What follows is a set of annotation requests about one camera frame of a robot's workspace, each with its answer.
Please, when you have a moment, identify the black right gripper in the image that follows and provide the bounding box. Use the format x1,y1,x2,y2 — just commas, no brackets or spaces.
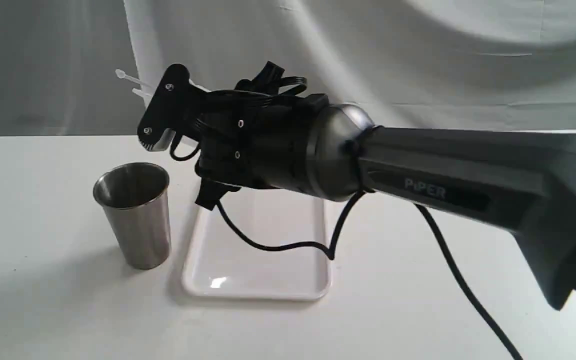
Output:
195,93,330,211

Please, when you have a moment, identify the squeeze bottle with amber liquid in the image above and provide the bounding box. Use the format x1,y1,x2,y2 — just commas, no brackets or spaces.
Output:
115,64,210,104

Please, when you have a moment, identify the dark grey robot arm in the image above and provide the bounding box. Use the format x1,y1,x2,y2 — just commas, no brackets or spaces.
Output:
189,91,576,359

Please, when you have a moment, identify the stainless steel cup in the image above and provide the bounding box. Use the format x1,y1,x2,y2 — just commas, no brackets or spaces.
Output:
92,162,172,271

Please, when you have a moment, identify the white rectangular plastic tray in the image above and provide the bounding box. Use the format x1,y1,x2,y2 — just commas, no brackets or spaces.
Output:
180,189,333,302

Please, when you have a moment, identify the grey cloth backdrop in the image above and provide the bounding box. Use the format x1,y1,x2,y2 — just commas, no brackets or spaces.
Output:
0,0,576,136

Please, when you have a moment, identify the wrist camera with black bracket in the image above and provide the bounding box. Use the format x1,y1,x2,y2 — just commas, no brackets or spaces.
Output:
136,63,207,152

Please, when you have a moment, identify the black camera cable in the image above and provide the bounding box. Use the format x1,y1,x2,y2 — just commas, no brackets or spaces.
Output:
168,61,524,360

